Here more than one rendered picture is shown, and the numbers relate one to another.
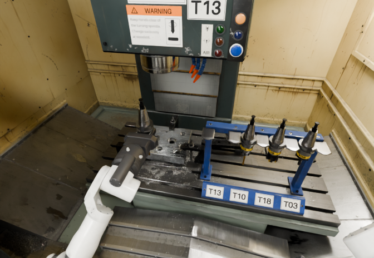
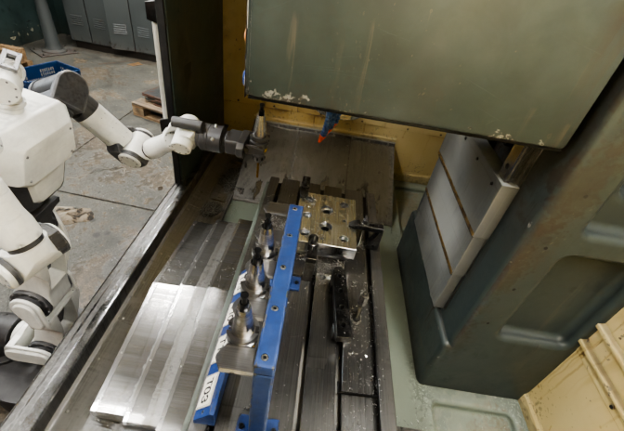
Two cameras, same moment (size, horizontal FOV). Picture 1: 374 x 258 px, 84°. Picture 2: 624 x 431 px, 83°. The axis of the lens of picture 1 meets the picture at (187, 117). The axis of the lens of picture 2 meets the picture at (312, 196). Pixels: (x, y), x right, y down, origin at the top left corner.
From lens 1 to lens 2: 103 cm
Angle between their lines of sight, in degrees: 60
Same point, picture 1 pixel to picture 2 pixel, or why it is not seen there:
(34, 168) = (297, 154)
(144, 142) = (232, 139)
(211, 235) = (206, 309)
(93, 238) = (152, 143)
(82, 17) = not seen: hidden behind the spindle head
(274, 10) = not seen: outside the picture
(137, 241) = (214, 244)
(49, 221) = (248, 187)
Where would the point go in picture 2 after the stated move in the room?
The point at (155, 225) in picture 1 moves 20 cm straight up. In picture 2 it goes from (227, 254) to (227, 217)
